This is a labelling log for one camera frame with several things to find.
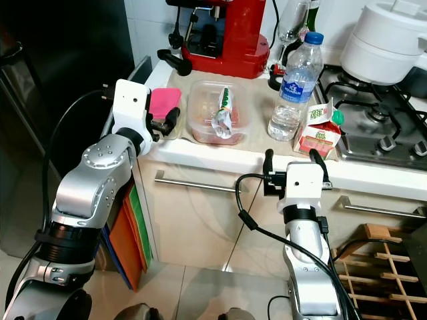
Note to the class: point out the clear blue-capped water bottle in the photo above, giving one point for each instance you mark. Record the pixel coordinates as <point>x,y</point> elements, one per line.
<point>297,86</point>

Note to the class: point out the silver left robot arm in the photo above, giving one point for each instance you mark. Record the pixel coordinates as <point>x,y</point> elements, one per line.
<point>100,193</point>

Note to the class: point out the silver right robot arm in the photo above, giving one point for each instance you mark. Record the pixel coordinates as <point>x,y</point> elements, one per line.
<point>310,280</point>

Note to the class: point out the dark steel fridge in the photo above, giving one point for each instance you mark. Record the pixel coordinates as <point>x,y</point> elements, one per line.
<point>67,53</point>

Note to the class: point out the pink sponge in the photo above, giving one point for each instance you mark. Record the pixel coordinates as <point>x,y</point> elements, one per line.
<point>165,100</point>

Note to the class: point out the red white drink carton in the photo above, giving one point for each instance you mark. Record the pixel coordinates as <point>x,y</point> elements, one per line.
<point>317,136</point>

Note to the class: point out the clear plastic food container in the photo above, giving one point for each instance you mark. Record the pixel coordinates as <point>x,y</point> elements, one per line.
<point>203,113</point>

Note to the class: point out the green white sachet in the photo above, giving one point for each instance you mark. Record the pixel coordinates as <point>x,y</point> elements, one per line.
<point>223,120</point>

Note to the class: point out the steel gas hob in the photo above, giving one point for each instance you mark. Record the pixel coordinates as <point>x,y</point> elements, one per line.
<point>373,126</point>

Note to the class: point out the cream kitchen cabinet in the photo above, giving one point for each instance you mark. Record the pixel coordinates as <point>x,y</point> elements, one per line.
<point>193,226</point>

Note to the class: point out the green cutting board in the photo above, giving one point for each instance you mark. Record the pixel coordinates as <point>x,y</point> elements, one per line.
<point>141,220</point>

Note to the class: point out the red coffee machine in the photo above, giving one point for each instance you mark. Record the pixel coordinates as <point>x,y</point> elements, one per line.
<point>247,40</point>

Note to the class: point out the wooden slatted rack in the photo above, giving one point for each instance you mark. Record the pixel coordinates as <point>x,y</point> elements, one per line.
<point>393,266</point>

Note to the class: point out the white cooking pot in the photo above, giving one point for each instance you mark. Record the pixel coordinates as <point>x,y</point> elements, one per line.
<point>387,40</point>

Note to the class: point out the clear wine glass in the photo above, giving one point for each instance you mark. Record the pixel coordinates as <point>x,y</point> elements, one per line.
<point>293,20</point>

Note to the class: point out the dark green glass bottle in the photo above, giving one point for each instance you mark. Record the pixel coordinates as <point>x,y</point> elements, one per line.
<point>313,10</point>

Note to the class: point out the dark robot left leg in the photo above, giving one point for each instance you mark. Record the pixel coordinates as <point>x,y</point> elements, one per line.
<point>133,312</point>

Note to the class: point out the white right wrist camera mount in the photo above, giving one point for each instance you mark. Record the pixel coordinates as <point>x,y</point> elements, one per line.
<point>303,183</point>

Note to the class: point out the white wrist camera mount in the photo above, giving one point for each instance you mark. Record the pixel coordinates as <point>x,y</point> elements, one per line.
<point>132,103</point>
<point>303,183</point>

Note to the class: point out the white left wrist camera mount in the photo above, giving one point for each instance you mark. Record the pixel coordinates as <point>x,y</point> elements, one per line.
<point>132,103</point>

